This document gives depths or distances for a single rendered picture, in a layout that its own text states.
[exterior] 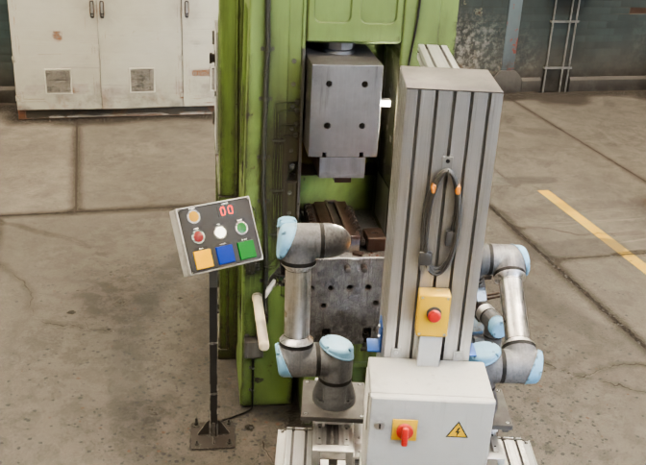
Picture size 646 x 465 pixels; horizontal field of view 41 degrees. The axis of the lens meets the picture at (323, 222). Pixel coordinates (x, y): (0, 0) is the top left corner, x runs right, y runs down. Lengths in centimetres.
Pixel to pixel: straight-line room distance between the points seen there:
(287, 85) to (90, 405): 188
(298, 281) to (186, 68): 627
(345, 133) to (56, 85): 555
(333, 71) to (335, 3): 29
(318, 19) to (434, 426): 192
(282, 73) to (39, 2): 527
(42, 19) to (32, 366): 462
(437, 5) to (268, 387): 200
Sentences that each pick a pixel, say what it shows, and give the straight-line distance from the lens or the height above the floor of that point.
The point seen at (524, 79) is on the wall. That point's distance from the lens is 1081.
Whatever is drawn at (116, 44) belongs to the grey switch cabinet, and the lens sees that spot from 885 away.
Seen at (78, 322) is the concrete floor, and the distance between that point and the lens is 526.
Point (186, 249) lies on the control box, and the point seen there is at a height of 105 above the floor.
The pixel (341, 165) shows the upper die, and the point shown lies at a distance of 377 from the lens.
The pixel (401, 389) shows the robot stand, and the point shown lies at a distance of 243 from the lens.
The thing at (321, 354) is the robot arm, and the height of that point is 102.
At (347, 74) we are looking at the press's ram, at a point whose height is 173.
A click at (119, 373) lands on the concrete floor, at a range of 477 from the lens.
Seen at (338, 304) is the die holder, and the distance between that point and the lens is 398.
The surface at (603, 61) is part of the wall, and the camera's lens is 1129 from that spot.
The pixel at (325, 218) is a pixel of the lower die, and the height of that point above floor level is 99.
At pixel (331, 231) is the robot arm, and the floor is 145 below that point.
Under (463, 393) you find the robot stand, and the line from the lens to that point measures 245.
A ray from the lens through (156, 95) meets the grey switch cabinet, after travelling 900.
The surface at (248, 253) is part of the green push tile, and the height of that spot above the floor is 100.
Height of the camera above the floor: 258
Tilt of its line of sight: 23 degrees down
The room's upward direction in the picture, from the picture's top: 3 degrees clockwise
